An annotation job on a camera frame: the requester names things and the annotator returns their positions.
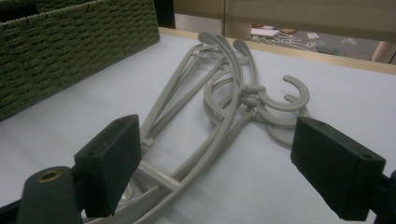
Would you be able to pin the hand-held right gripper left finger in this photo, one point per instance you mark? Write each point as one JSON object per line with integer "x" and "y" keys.
{"x": 109, "y": 161}

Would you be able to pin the white table sheet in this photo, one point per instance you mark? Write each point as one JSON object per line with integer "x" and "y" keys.
{"x": 311, "y": 193}

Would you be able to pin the white paper sheet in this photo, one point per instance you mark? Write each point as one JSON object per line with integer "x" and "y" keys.
{"x": 264, "y": 31}

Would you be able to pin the grey plastic clothes hanger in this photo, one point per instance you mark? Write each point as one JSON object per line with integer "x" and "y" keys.
{"x": 232, "y": 71}
{"x": 249, "y": 59}
{"x": 280, "y": 119}

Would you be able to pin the green woven basket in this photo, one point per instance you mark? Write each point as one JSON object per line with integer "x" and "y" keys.
{"x": 77, "y": 46}

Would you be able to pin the black metal stand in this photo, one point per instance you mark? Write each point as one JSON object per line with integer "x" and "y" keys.
{"x": 164, "y": 12}

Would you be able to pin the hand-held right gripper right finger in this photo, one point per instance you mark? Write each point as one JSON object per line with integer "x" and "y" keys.
{"x": 336, "y": 168}

